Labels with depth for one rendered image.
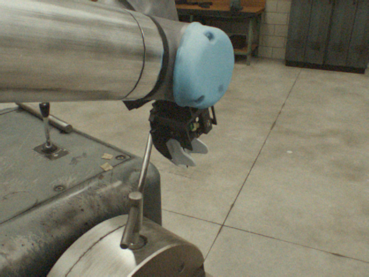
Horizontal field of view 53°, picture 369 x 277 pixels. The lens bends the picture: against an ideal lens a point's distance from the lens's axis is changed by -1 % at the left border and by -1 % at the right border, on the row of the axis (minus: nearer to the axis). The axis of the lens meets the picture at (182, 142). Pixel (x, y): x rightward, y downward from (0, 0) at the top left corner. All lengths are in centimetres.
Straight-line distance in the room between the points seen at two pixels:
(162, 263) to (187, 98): 36
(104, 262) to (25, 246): 14
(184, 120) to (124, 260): 23
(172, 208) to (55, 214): 212
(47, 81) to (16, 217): 46
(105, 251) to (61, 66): 41
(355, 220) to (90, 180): 238
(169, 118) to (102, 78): 30
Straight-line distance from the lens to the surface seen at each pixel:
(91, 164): 80
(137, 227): 59
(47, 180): 77
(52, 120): 100
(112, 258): 60
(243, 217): 271
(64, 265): 63
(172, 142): 62
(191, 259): 70
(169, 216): 269
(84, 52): 26
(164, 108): 59
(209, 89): 33
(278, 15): 702
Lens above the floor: 164
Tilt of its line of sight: 27 degrees down
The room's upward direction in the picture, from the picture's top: straight up
